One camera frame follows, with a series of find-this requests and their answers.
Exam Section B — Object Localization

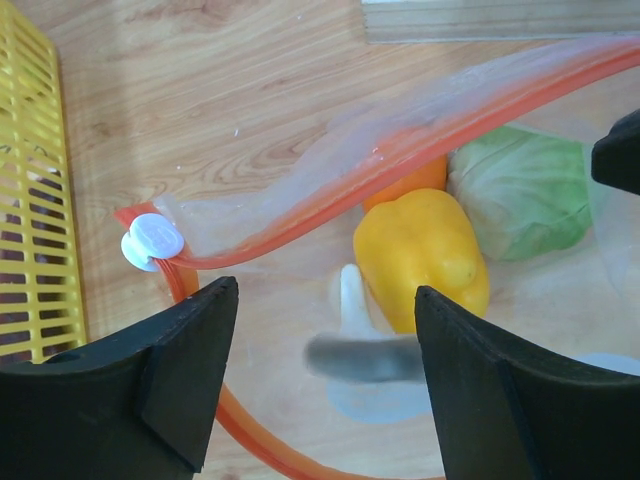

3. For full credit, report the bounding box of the yellow bell pepper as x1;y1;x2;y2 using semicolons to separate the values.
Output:
353;189;490;334

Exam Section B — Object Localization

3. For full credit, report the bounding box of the white garlic toy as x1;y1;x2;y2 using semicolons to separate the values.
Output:
304;264;432;425

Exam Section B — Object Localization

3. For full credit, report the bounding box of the clear zip bag orange zipper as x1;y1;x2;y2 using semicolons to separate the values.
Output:
117;35;639;479

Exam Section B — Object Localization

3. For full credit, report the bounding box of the yellow plastic basket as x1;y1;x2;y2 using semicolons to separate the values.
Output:
1;1;87;365

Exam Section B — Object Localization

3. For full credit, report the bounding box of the wooden clothes rack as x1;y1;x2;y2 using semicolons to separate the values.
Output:
360;0;639;43

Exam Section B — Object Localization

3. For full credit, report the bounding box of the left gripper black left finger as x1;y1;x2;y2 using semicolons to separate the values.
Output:
1;276;238;479

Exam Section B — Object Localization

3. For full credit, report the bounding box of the green cabbage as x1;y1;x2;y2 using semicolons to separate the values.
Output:
448;126;592;261

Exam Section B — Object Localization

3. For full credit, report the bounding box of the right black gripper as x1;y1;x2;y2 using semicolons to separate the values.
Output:
591;110;640;195

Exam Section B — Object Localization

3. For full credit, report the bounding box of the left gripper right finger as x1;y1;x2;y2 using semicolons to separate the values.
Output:
415;286;639;479

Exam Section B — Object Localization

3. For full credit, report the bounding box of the orange fruit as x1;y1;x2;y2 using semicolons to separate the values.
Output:
362;155;448;212

